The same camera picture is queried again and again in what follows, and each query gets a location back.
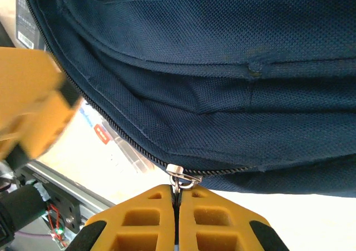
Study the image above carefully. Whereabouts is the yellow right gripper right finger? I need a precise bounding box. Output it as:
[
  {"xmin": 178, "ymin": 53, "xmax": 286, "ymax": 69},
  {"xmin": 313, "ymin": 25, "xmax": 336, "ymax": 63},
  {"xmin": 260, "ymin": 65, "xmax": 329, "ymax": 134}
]
[{"xmin": 177, "ymin": 184, "xmax": 290, "ymax": 251}]

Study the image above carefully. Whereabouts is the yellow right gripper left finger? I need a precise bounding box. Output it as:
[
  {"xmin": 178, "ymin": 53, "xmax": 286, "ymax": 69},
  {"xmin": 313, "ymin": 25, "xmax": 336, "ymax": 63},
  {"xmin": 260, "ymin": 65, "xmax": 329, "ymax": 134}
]
[{"xmin": 65, "ymin": 184, "xmax": 179, "ymax": 251}]

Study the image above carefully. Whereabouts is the small black labelled box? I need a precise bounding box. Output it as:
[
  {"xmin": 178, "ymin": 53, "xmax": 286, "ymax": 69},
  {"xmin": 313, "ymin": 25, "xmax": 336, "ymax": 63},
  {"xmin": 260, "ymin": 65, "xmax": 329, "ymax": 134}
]
[{"xmin": 15, "ymin": 0, "xmax": 45, "ymax": 50}]

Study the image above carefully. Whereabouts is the silver pack with red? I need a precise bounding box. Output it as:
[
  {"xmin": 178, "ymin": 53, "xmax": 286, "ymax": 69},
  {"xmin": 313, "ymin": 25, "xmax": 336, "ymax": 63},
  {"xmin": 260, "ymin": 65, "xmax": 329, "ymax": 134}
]
[{"xmin": 79, "ymin": 105, "xmax": 156, "ymax": 175}]

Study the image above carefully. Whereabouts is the navy blue backpack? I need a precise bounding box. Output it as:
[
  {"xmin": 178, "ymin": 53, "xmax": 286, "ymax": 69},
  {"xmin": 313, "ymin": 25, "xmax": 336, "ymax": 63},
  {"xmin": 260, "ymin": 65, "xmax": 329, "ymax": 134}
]
[{"xmin": 21, "ymin": 0, "xmax": 356, "ymax": 199}]

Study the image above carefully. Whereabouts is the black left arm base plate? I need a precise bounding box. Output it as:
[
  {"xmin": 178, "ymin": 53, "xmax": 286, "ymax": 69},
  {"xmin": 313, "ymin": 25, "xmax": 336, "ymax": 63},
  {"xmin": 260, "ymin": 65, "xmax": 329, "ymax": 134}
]
[{"xmin": 47, "ymin": 189, "xmax": 83, "ymax": 234}]

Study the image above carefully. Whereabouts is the aluminium rail frame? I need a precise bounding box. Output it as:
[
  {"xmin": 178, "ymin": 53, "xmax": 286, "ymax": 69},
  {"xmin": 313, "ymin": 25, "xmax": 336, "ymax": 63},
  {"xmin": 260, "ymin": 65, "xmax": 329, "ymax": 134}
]
[{"xmin": 24, "ymin": 160, "xmax": 116, "ymax": 235}]

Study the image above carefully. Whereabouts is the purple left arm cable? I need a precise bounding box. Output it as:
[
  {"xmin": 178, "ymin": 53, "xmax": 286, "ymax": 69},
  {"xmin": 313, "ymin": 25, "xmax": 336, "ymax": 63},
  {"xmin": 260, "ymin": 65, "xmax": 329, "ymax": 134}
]
[{"xmin": 12, "ymin": 230, "xmax": 52, "ymax": 240}]

